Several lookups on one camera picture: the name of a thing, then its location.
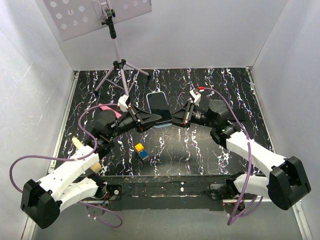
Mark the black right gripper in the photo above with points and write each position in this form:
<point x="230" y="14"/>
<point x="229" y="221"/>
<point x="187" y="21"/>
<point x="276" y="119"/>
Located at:
<point x="183" y="116"/>

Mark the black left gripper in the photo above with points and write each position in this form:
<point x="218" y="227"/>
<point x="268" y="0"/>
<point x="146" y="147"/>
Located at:
<point x="142" y="120"/>

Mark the light blue phone case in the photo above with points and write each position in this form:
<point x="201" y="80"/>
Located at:
<point x="162" y="125"/>

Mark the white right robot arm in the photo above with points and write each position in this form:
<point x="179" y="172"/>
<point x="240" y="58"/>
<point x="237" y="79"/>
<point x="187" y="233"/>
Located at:
<point x="284" y="180"/>

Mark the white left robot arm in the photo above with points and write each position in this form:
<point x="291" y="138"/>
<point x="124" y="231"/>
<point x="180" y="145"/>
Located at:
<point x="45" y="199"/>

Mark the orange and blue toy blocks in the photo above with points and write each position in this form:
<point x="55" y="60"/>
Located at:
<point x="139" y="148"/>

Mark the pink cylindrical stick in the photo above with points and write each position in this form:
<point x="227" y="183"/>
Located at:
<point x="105" y="108"/>

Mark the black flat rectangular object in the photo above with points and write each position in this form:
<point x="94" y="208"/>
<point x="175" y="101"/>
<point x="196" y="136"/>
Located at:
<point x="240" y="115"/>

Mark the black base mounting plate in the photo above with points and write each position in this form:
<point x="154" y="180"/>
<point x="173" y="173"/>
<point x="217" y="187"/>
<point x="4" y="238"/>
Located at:
<point x="174" y="192"/>

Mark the lilac music stand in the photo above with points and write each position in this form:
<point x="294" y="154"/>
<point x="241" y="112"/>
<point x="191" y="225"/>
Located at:
<point x="75" y="18"/>

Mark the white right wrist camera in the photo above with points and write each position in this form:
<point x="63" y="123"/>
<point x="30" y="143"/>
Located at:
<point x="195" y="95"/>

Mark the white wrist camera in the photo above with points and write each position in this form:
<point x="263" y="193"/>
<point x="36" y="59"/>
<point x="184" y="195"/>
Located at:
<point x="123" y="103"/>
<point x="195" y="95"/>

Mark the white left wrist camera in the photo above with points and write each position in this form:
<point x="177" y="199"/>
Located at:
<point x="123" y="103"/>

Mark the wooden handled tool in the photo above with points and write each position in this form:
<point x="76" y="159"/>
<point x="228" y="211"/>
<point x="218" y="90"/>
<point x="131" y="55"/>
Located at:
<point x="95" y="167"/>

